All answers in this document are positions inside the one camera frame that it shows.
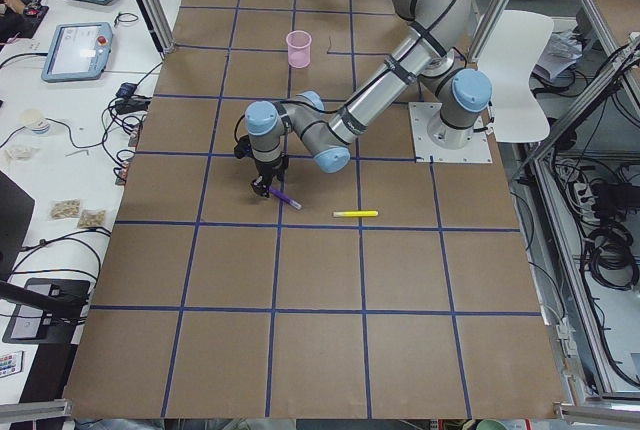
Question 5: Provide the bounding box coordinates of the black power adapter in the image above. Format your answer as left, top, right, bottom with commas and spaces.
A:
116, 82, 137, 99

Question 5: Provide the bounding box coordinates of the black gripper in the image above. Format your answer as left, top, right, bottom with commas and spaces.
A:
251, 152, 289, 198

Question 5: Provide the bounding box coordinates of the pink mesh cup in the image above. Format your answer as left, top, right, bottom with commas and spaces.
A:
285, 30, 313, 69

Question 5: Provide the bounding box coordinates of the yellow marker pen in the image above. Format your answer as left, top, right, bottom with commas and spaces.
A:
332, 210, 379, 218

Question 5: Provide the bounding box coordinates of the purple marker pen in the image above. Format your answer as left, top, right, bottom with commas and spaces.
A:
269, 186, 302, 210

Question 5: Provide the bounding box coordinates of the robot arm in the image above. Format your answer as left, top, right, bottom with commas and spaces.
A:
235, 0, 492, 197

